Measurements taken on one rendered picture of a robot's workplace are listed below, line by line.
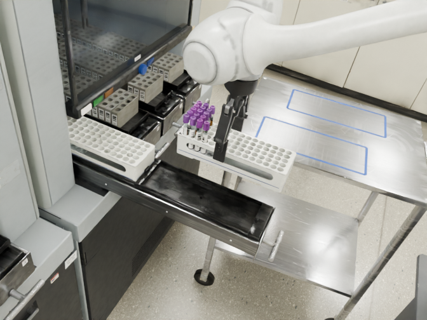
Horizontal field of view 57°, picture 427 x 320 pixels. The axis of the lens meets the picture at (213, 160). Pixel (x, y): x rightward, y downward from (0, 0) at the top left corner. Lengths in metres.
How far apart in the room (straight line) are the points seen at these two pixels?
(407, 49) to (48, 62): 2.64
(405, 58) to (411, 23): 2.45
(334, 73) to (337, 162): 2.06
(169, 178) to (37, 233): 0.35
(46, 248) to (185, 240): 1.02
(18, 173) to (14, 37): 0.29
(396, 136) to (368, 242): 0.90
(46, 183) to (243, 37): 0.61
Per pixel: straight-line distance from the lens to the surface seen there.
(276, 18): 0.83
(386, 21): 0.72
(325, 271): 1.66
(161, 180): 1.07
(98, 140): 1.09
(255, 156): 1.01
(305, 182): 2.40
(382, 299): 2.07
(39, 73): 0.88
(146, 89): 1.27
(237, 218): 1.01
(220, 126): 0.92
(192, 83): 1.44
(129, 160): 1.03
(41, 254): 1.02
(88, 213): 1.08
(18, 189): 0.97
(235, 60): 0.67
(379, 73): 3.24
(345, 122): 1.44
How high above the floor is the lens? 1.56
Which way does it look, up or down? 41 degrees down
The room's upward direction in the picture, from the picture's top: 11 degrees clockwise
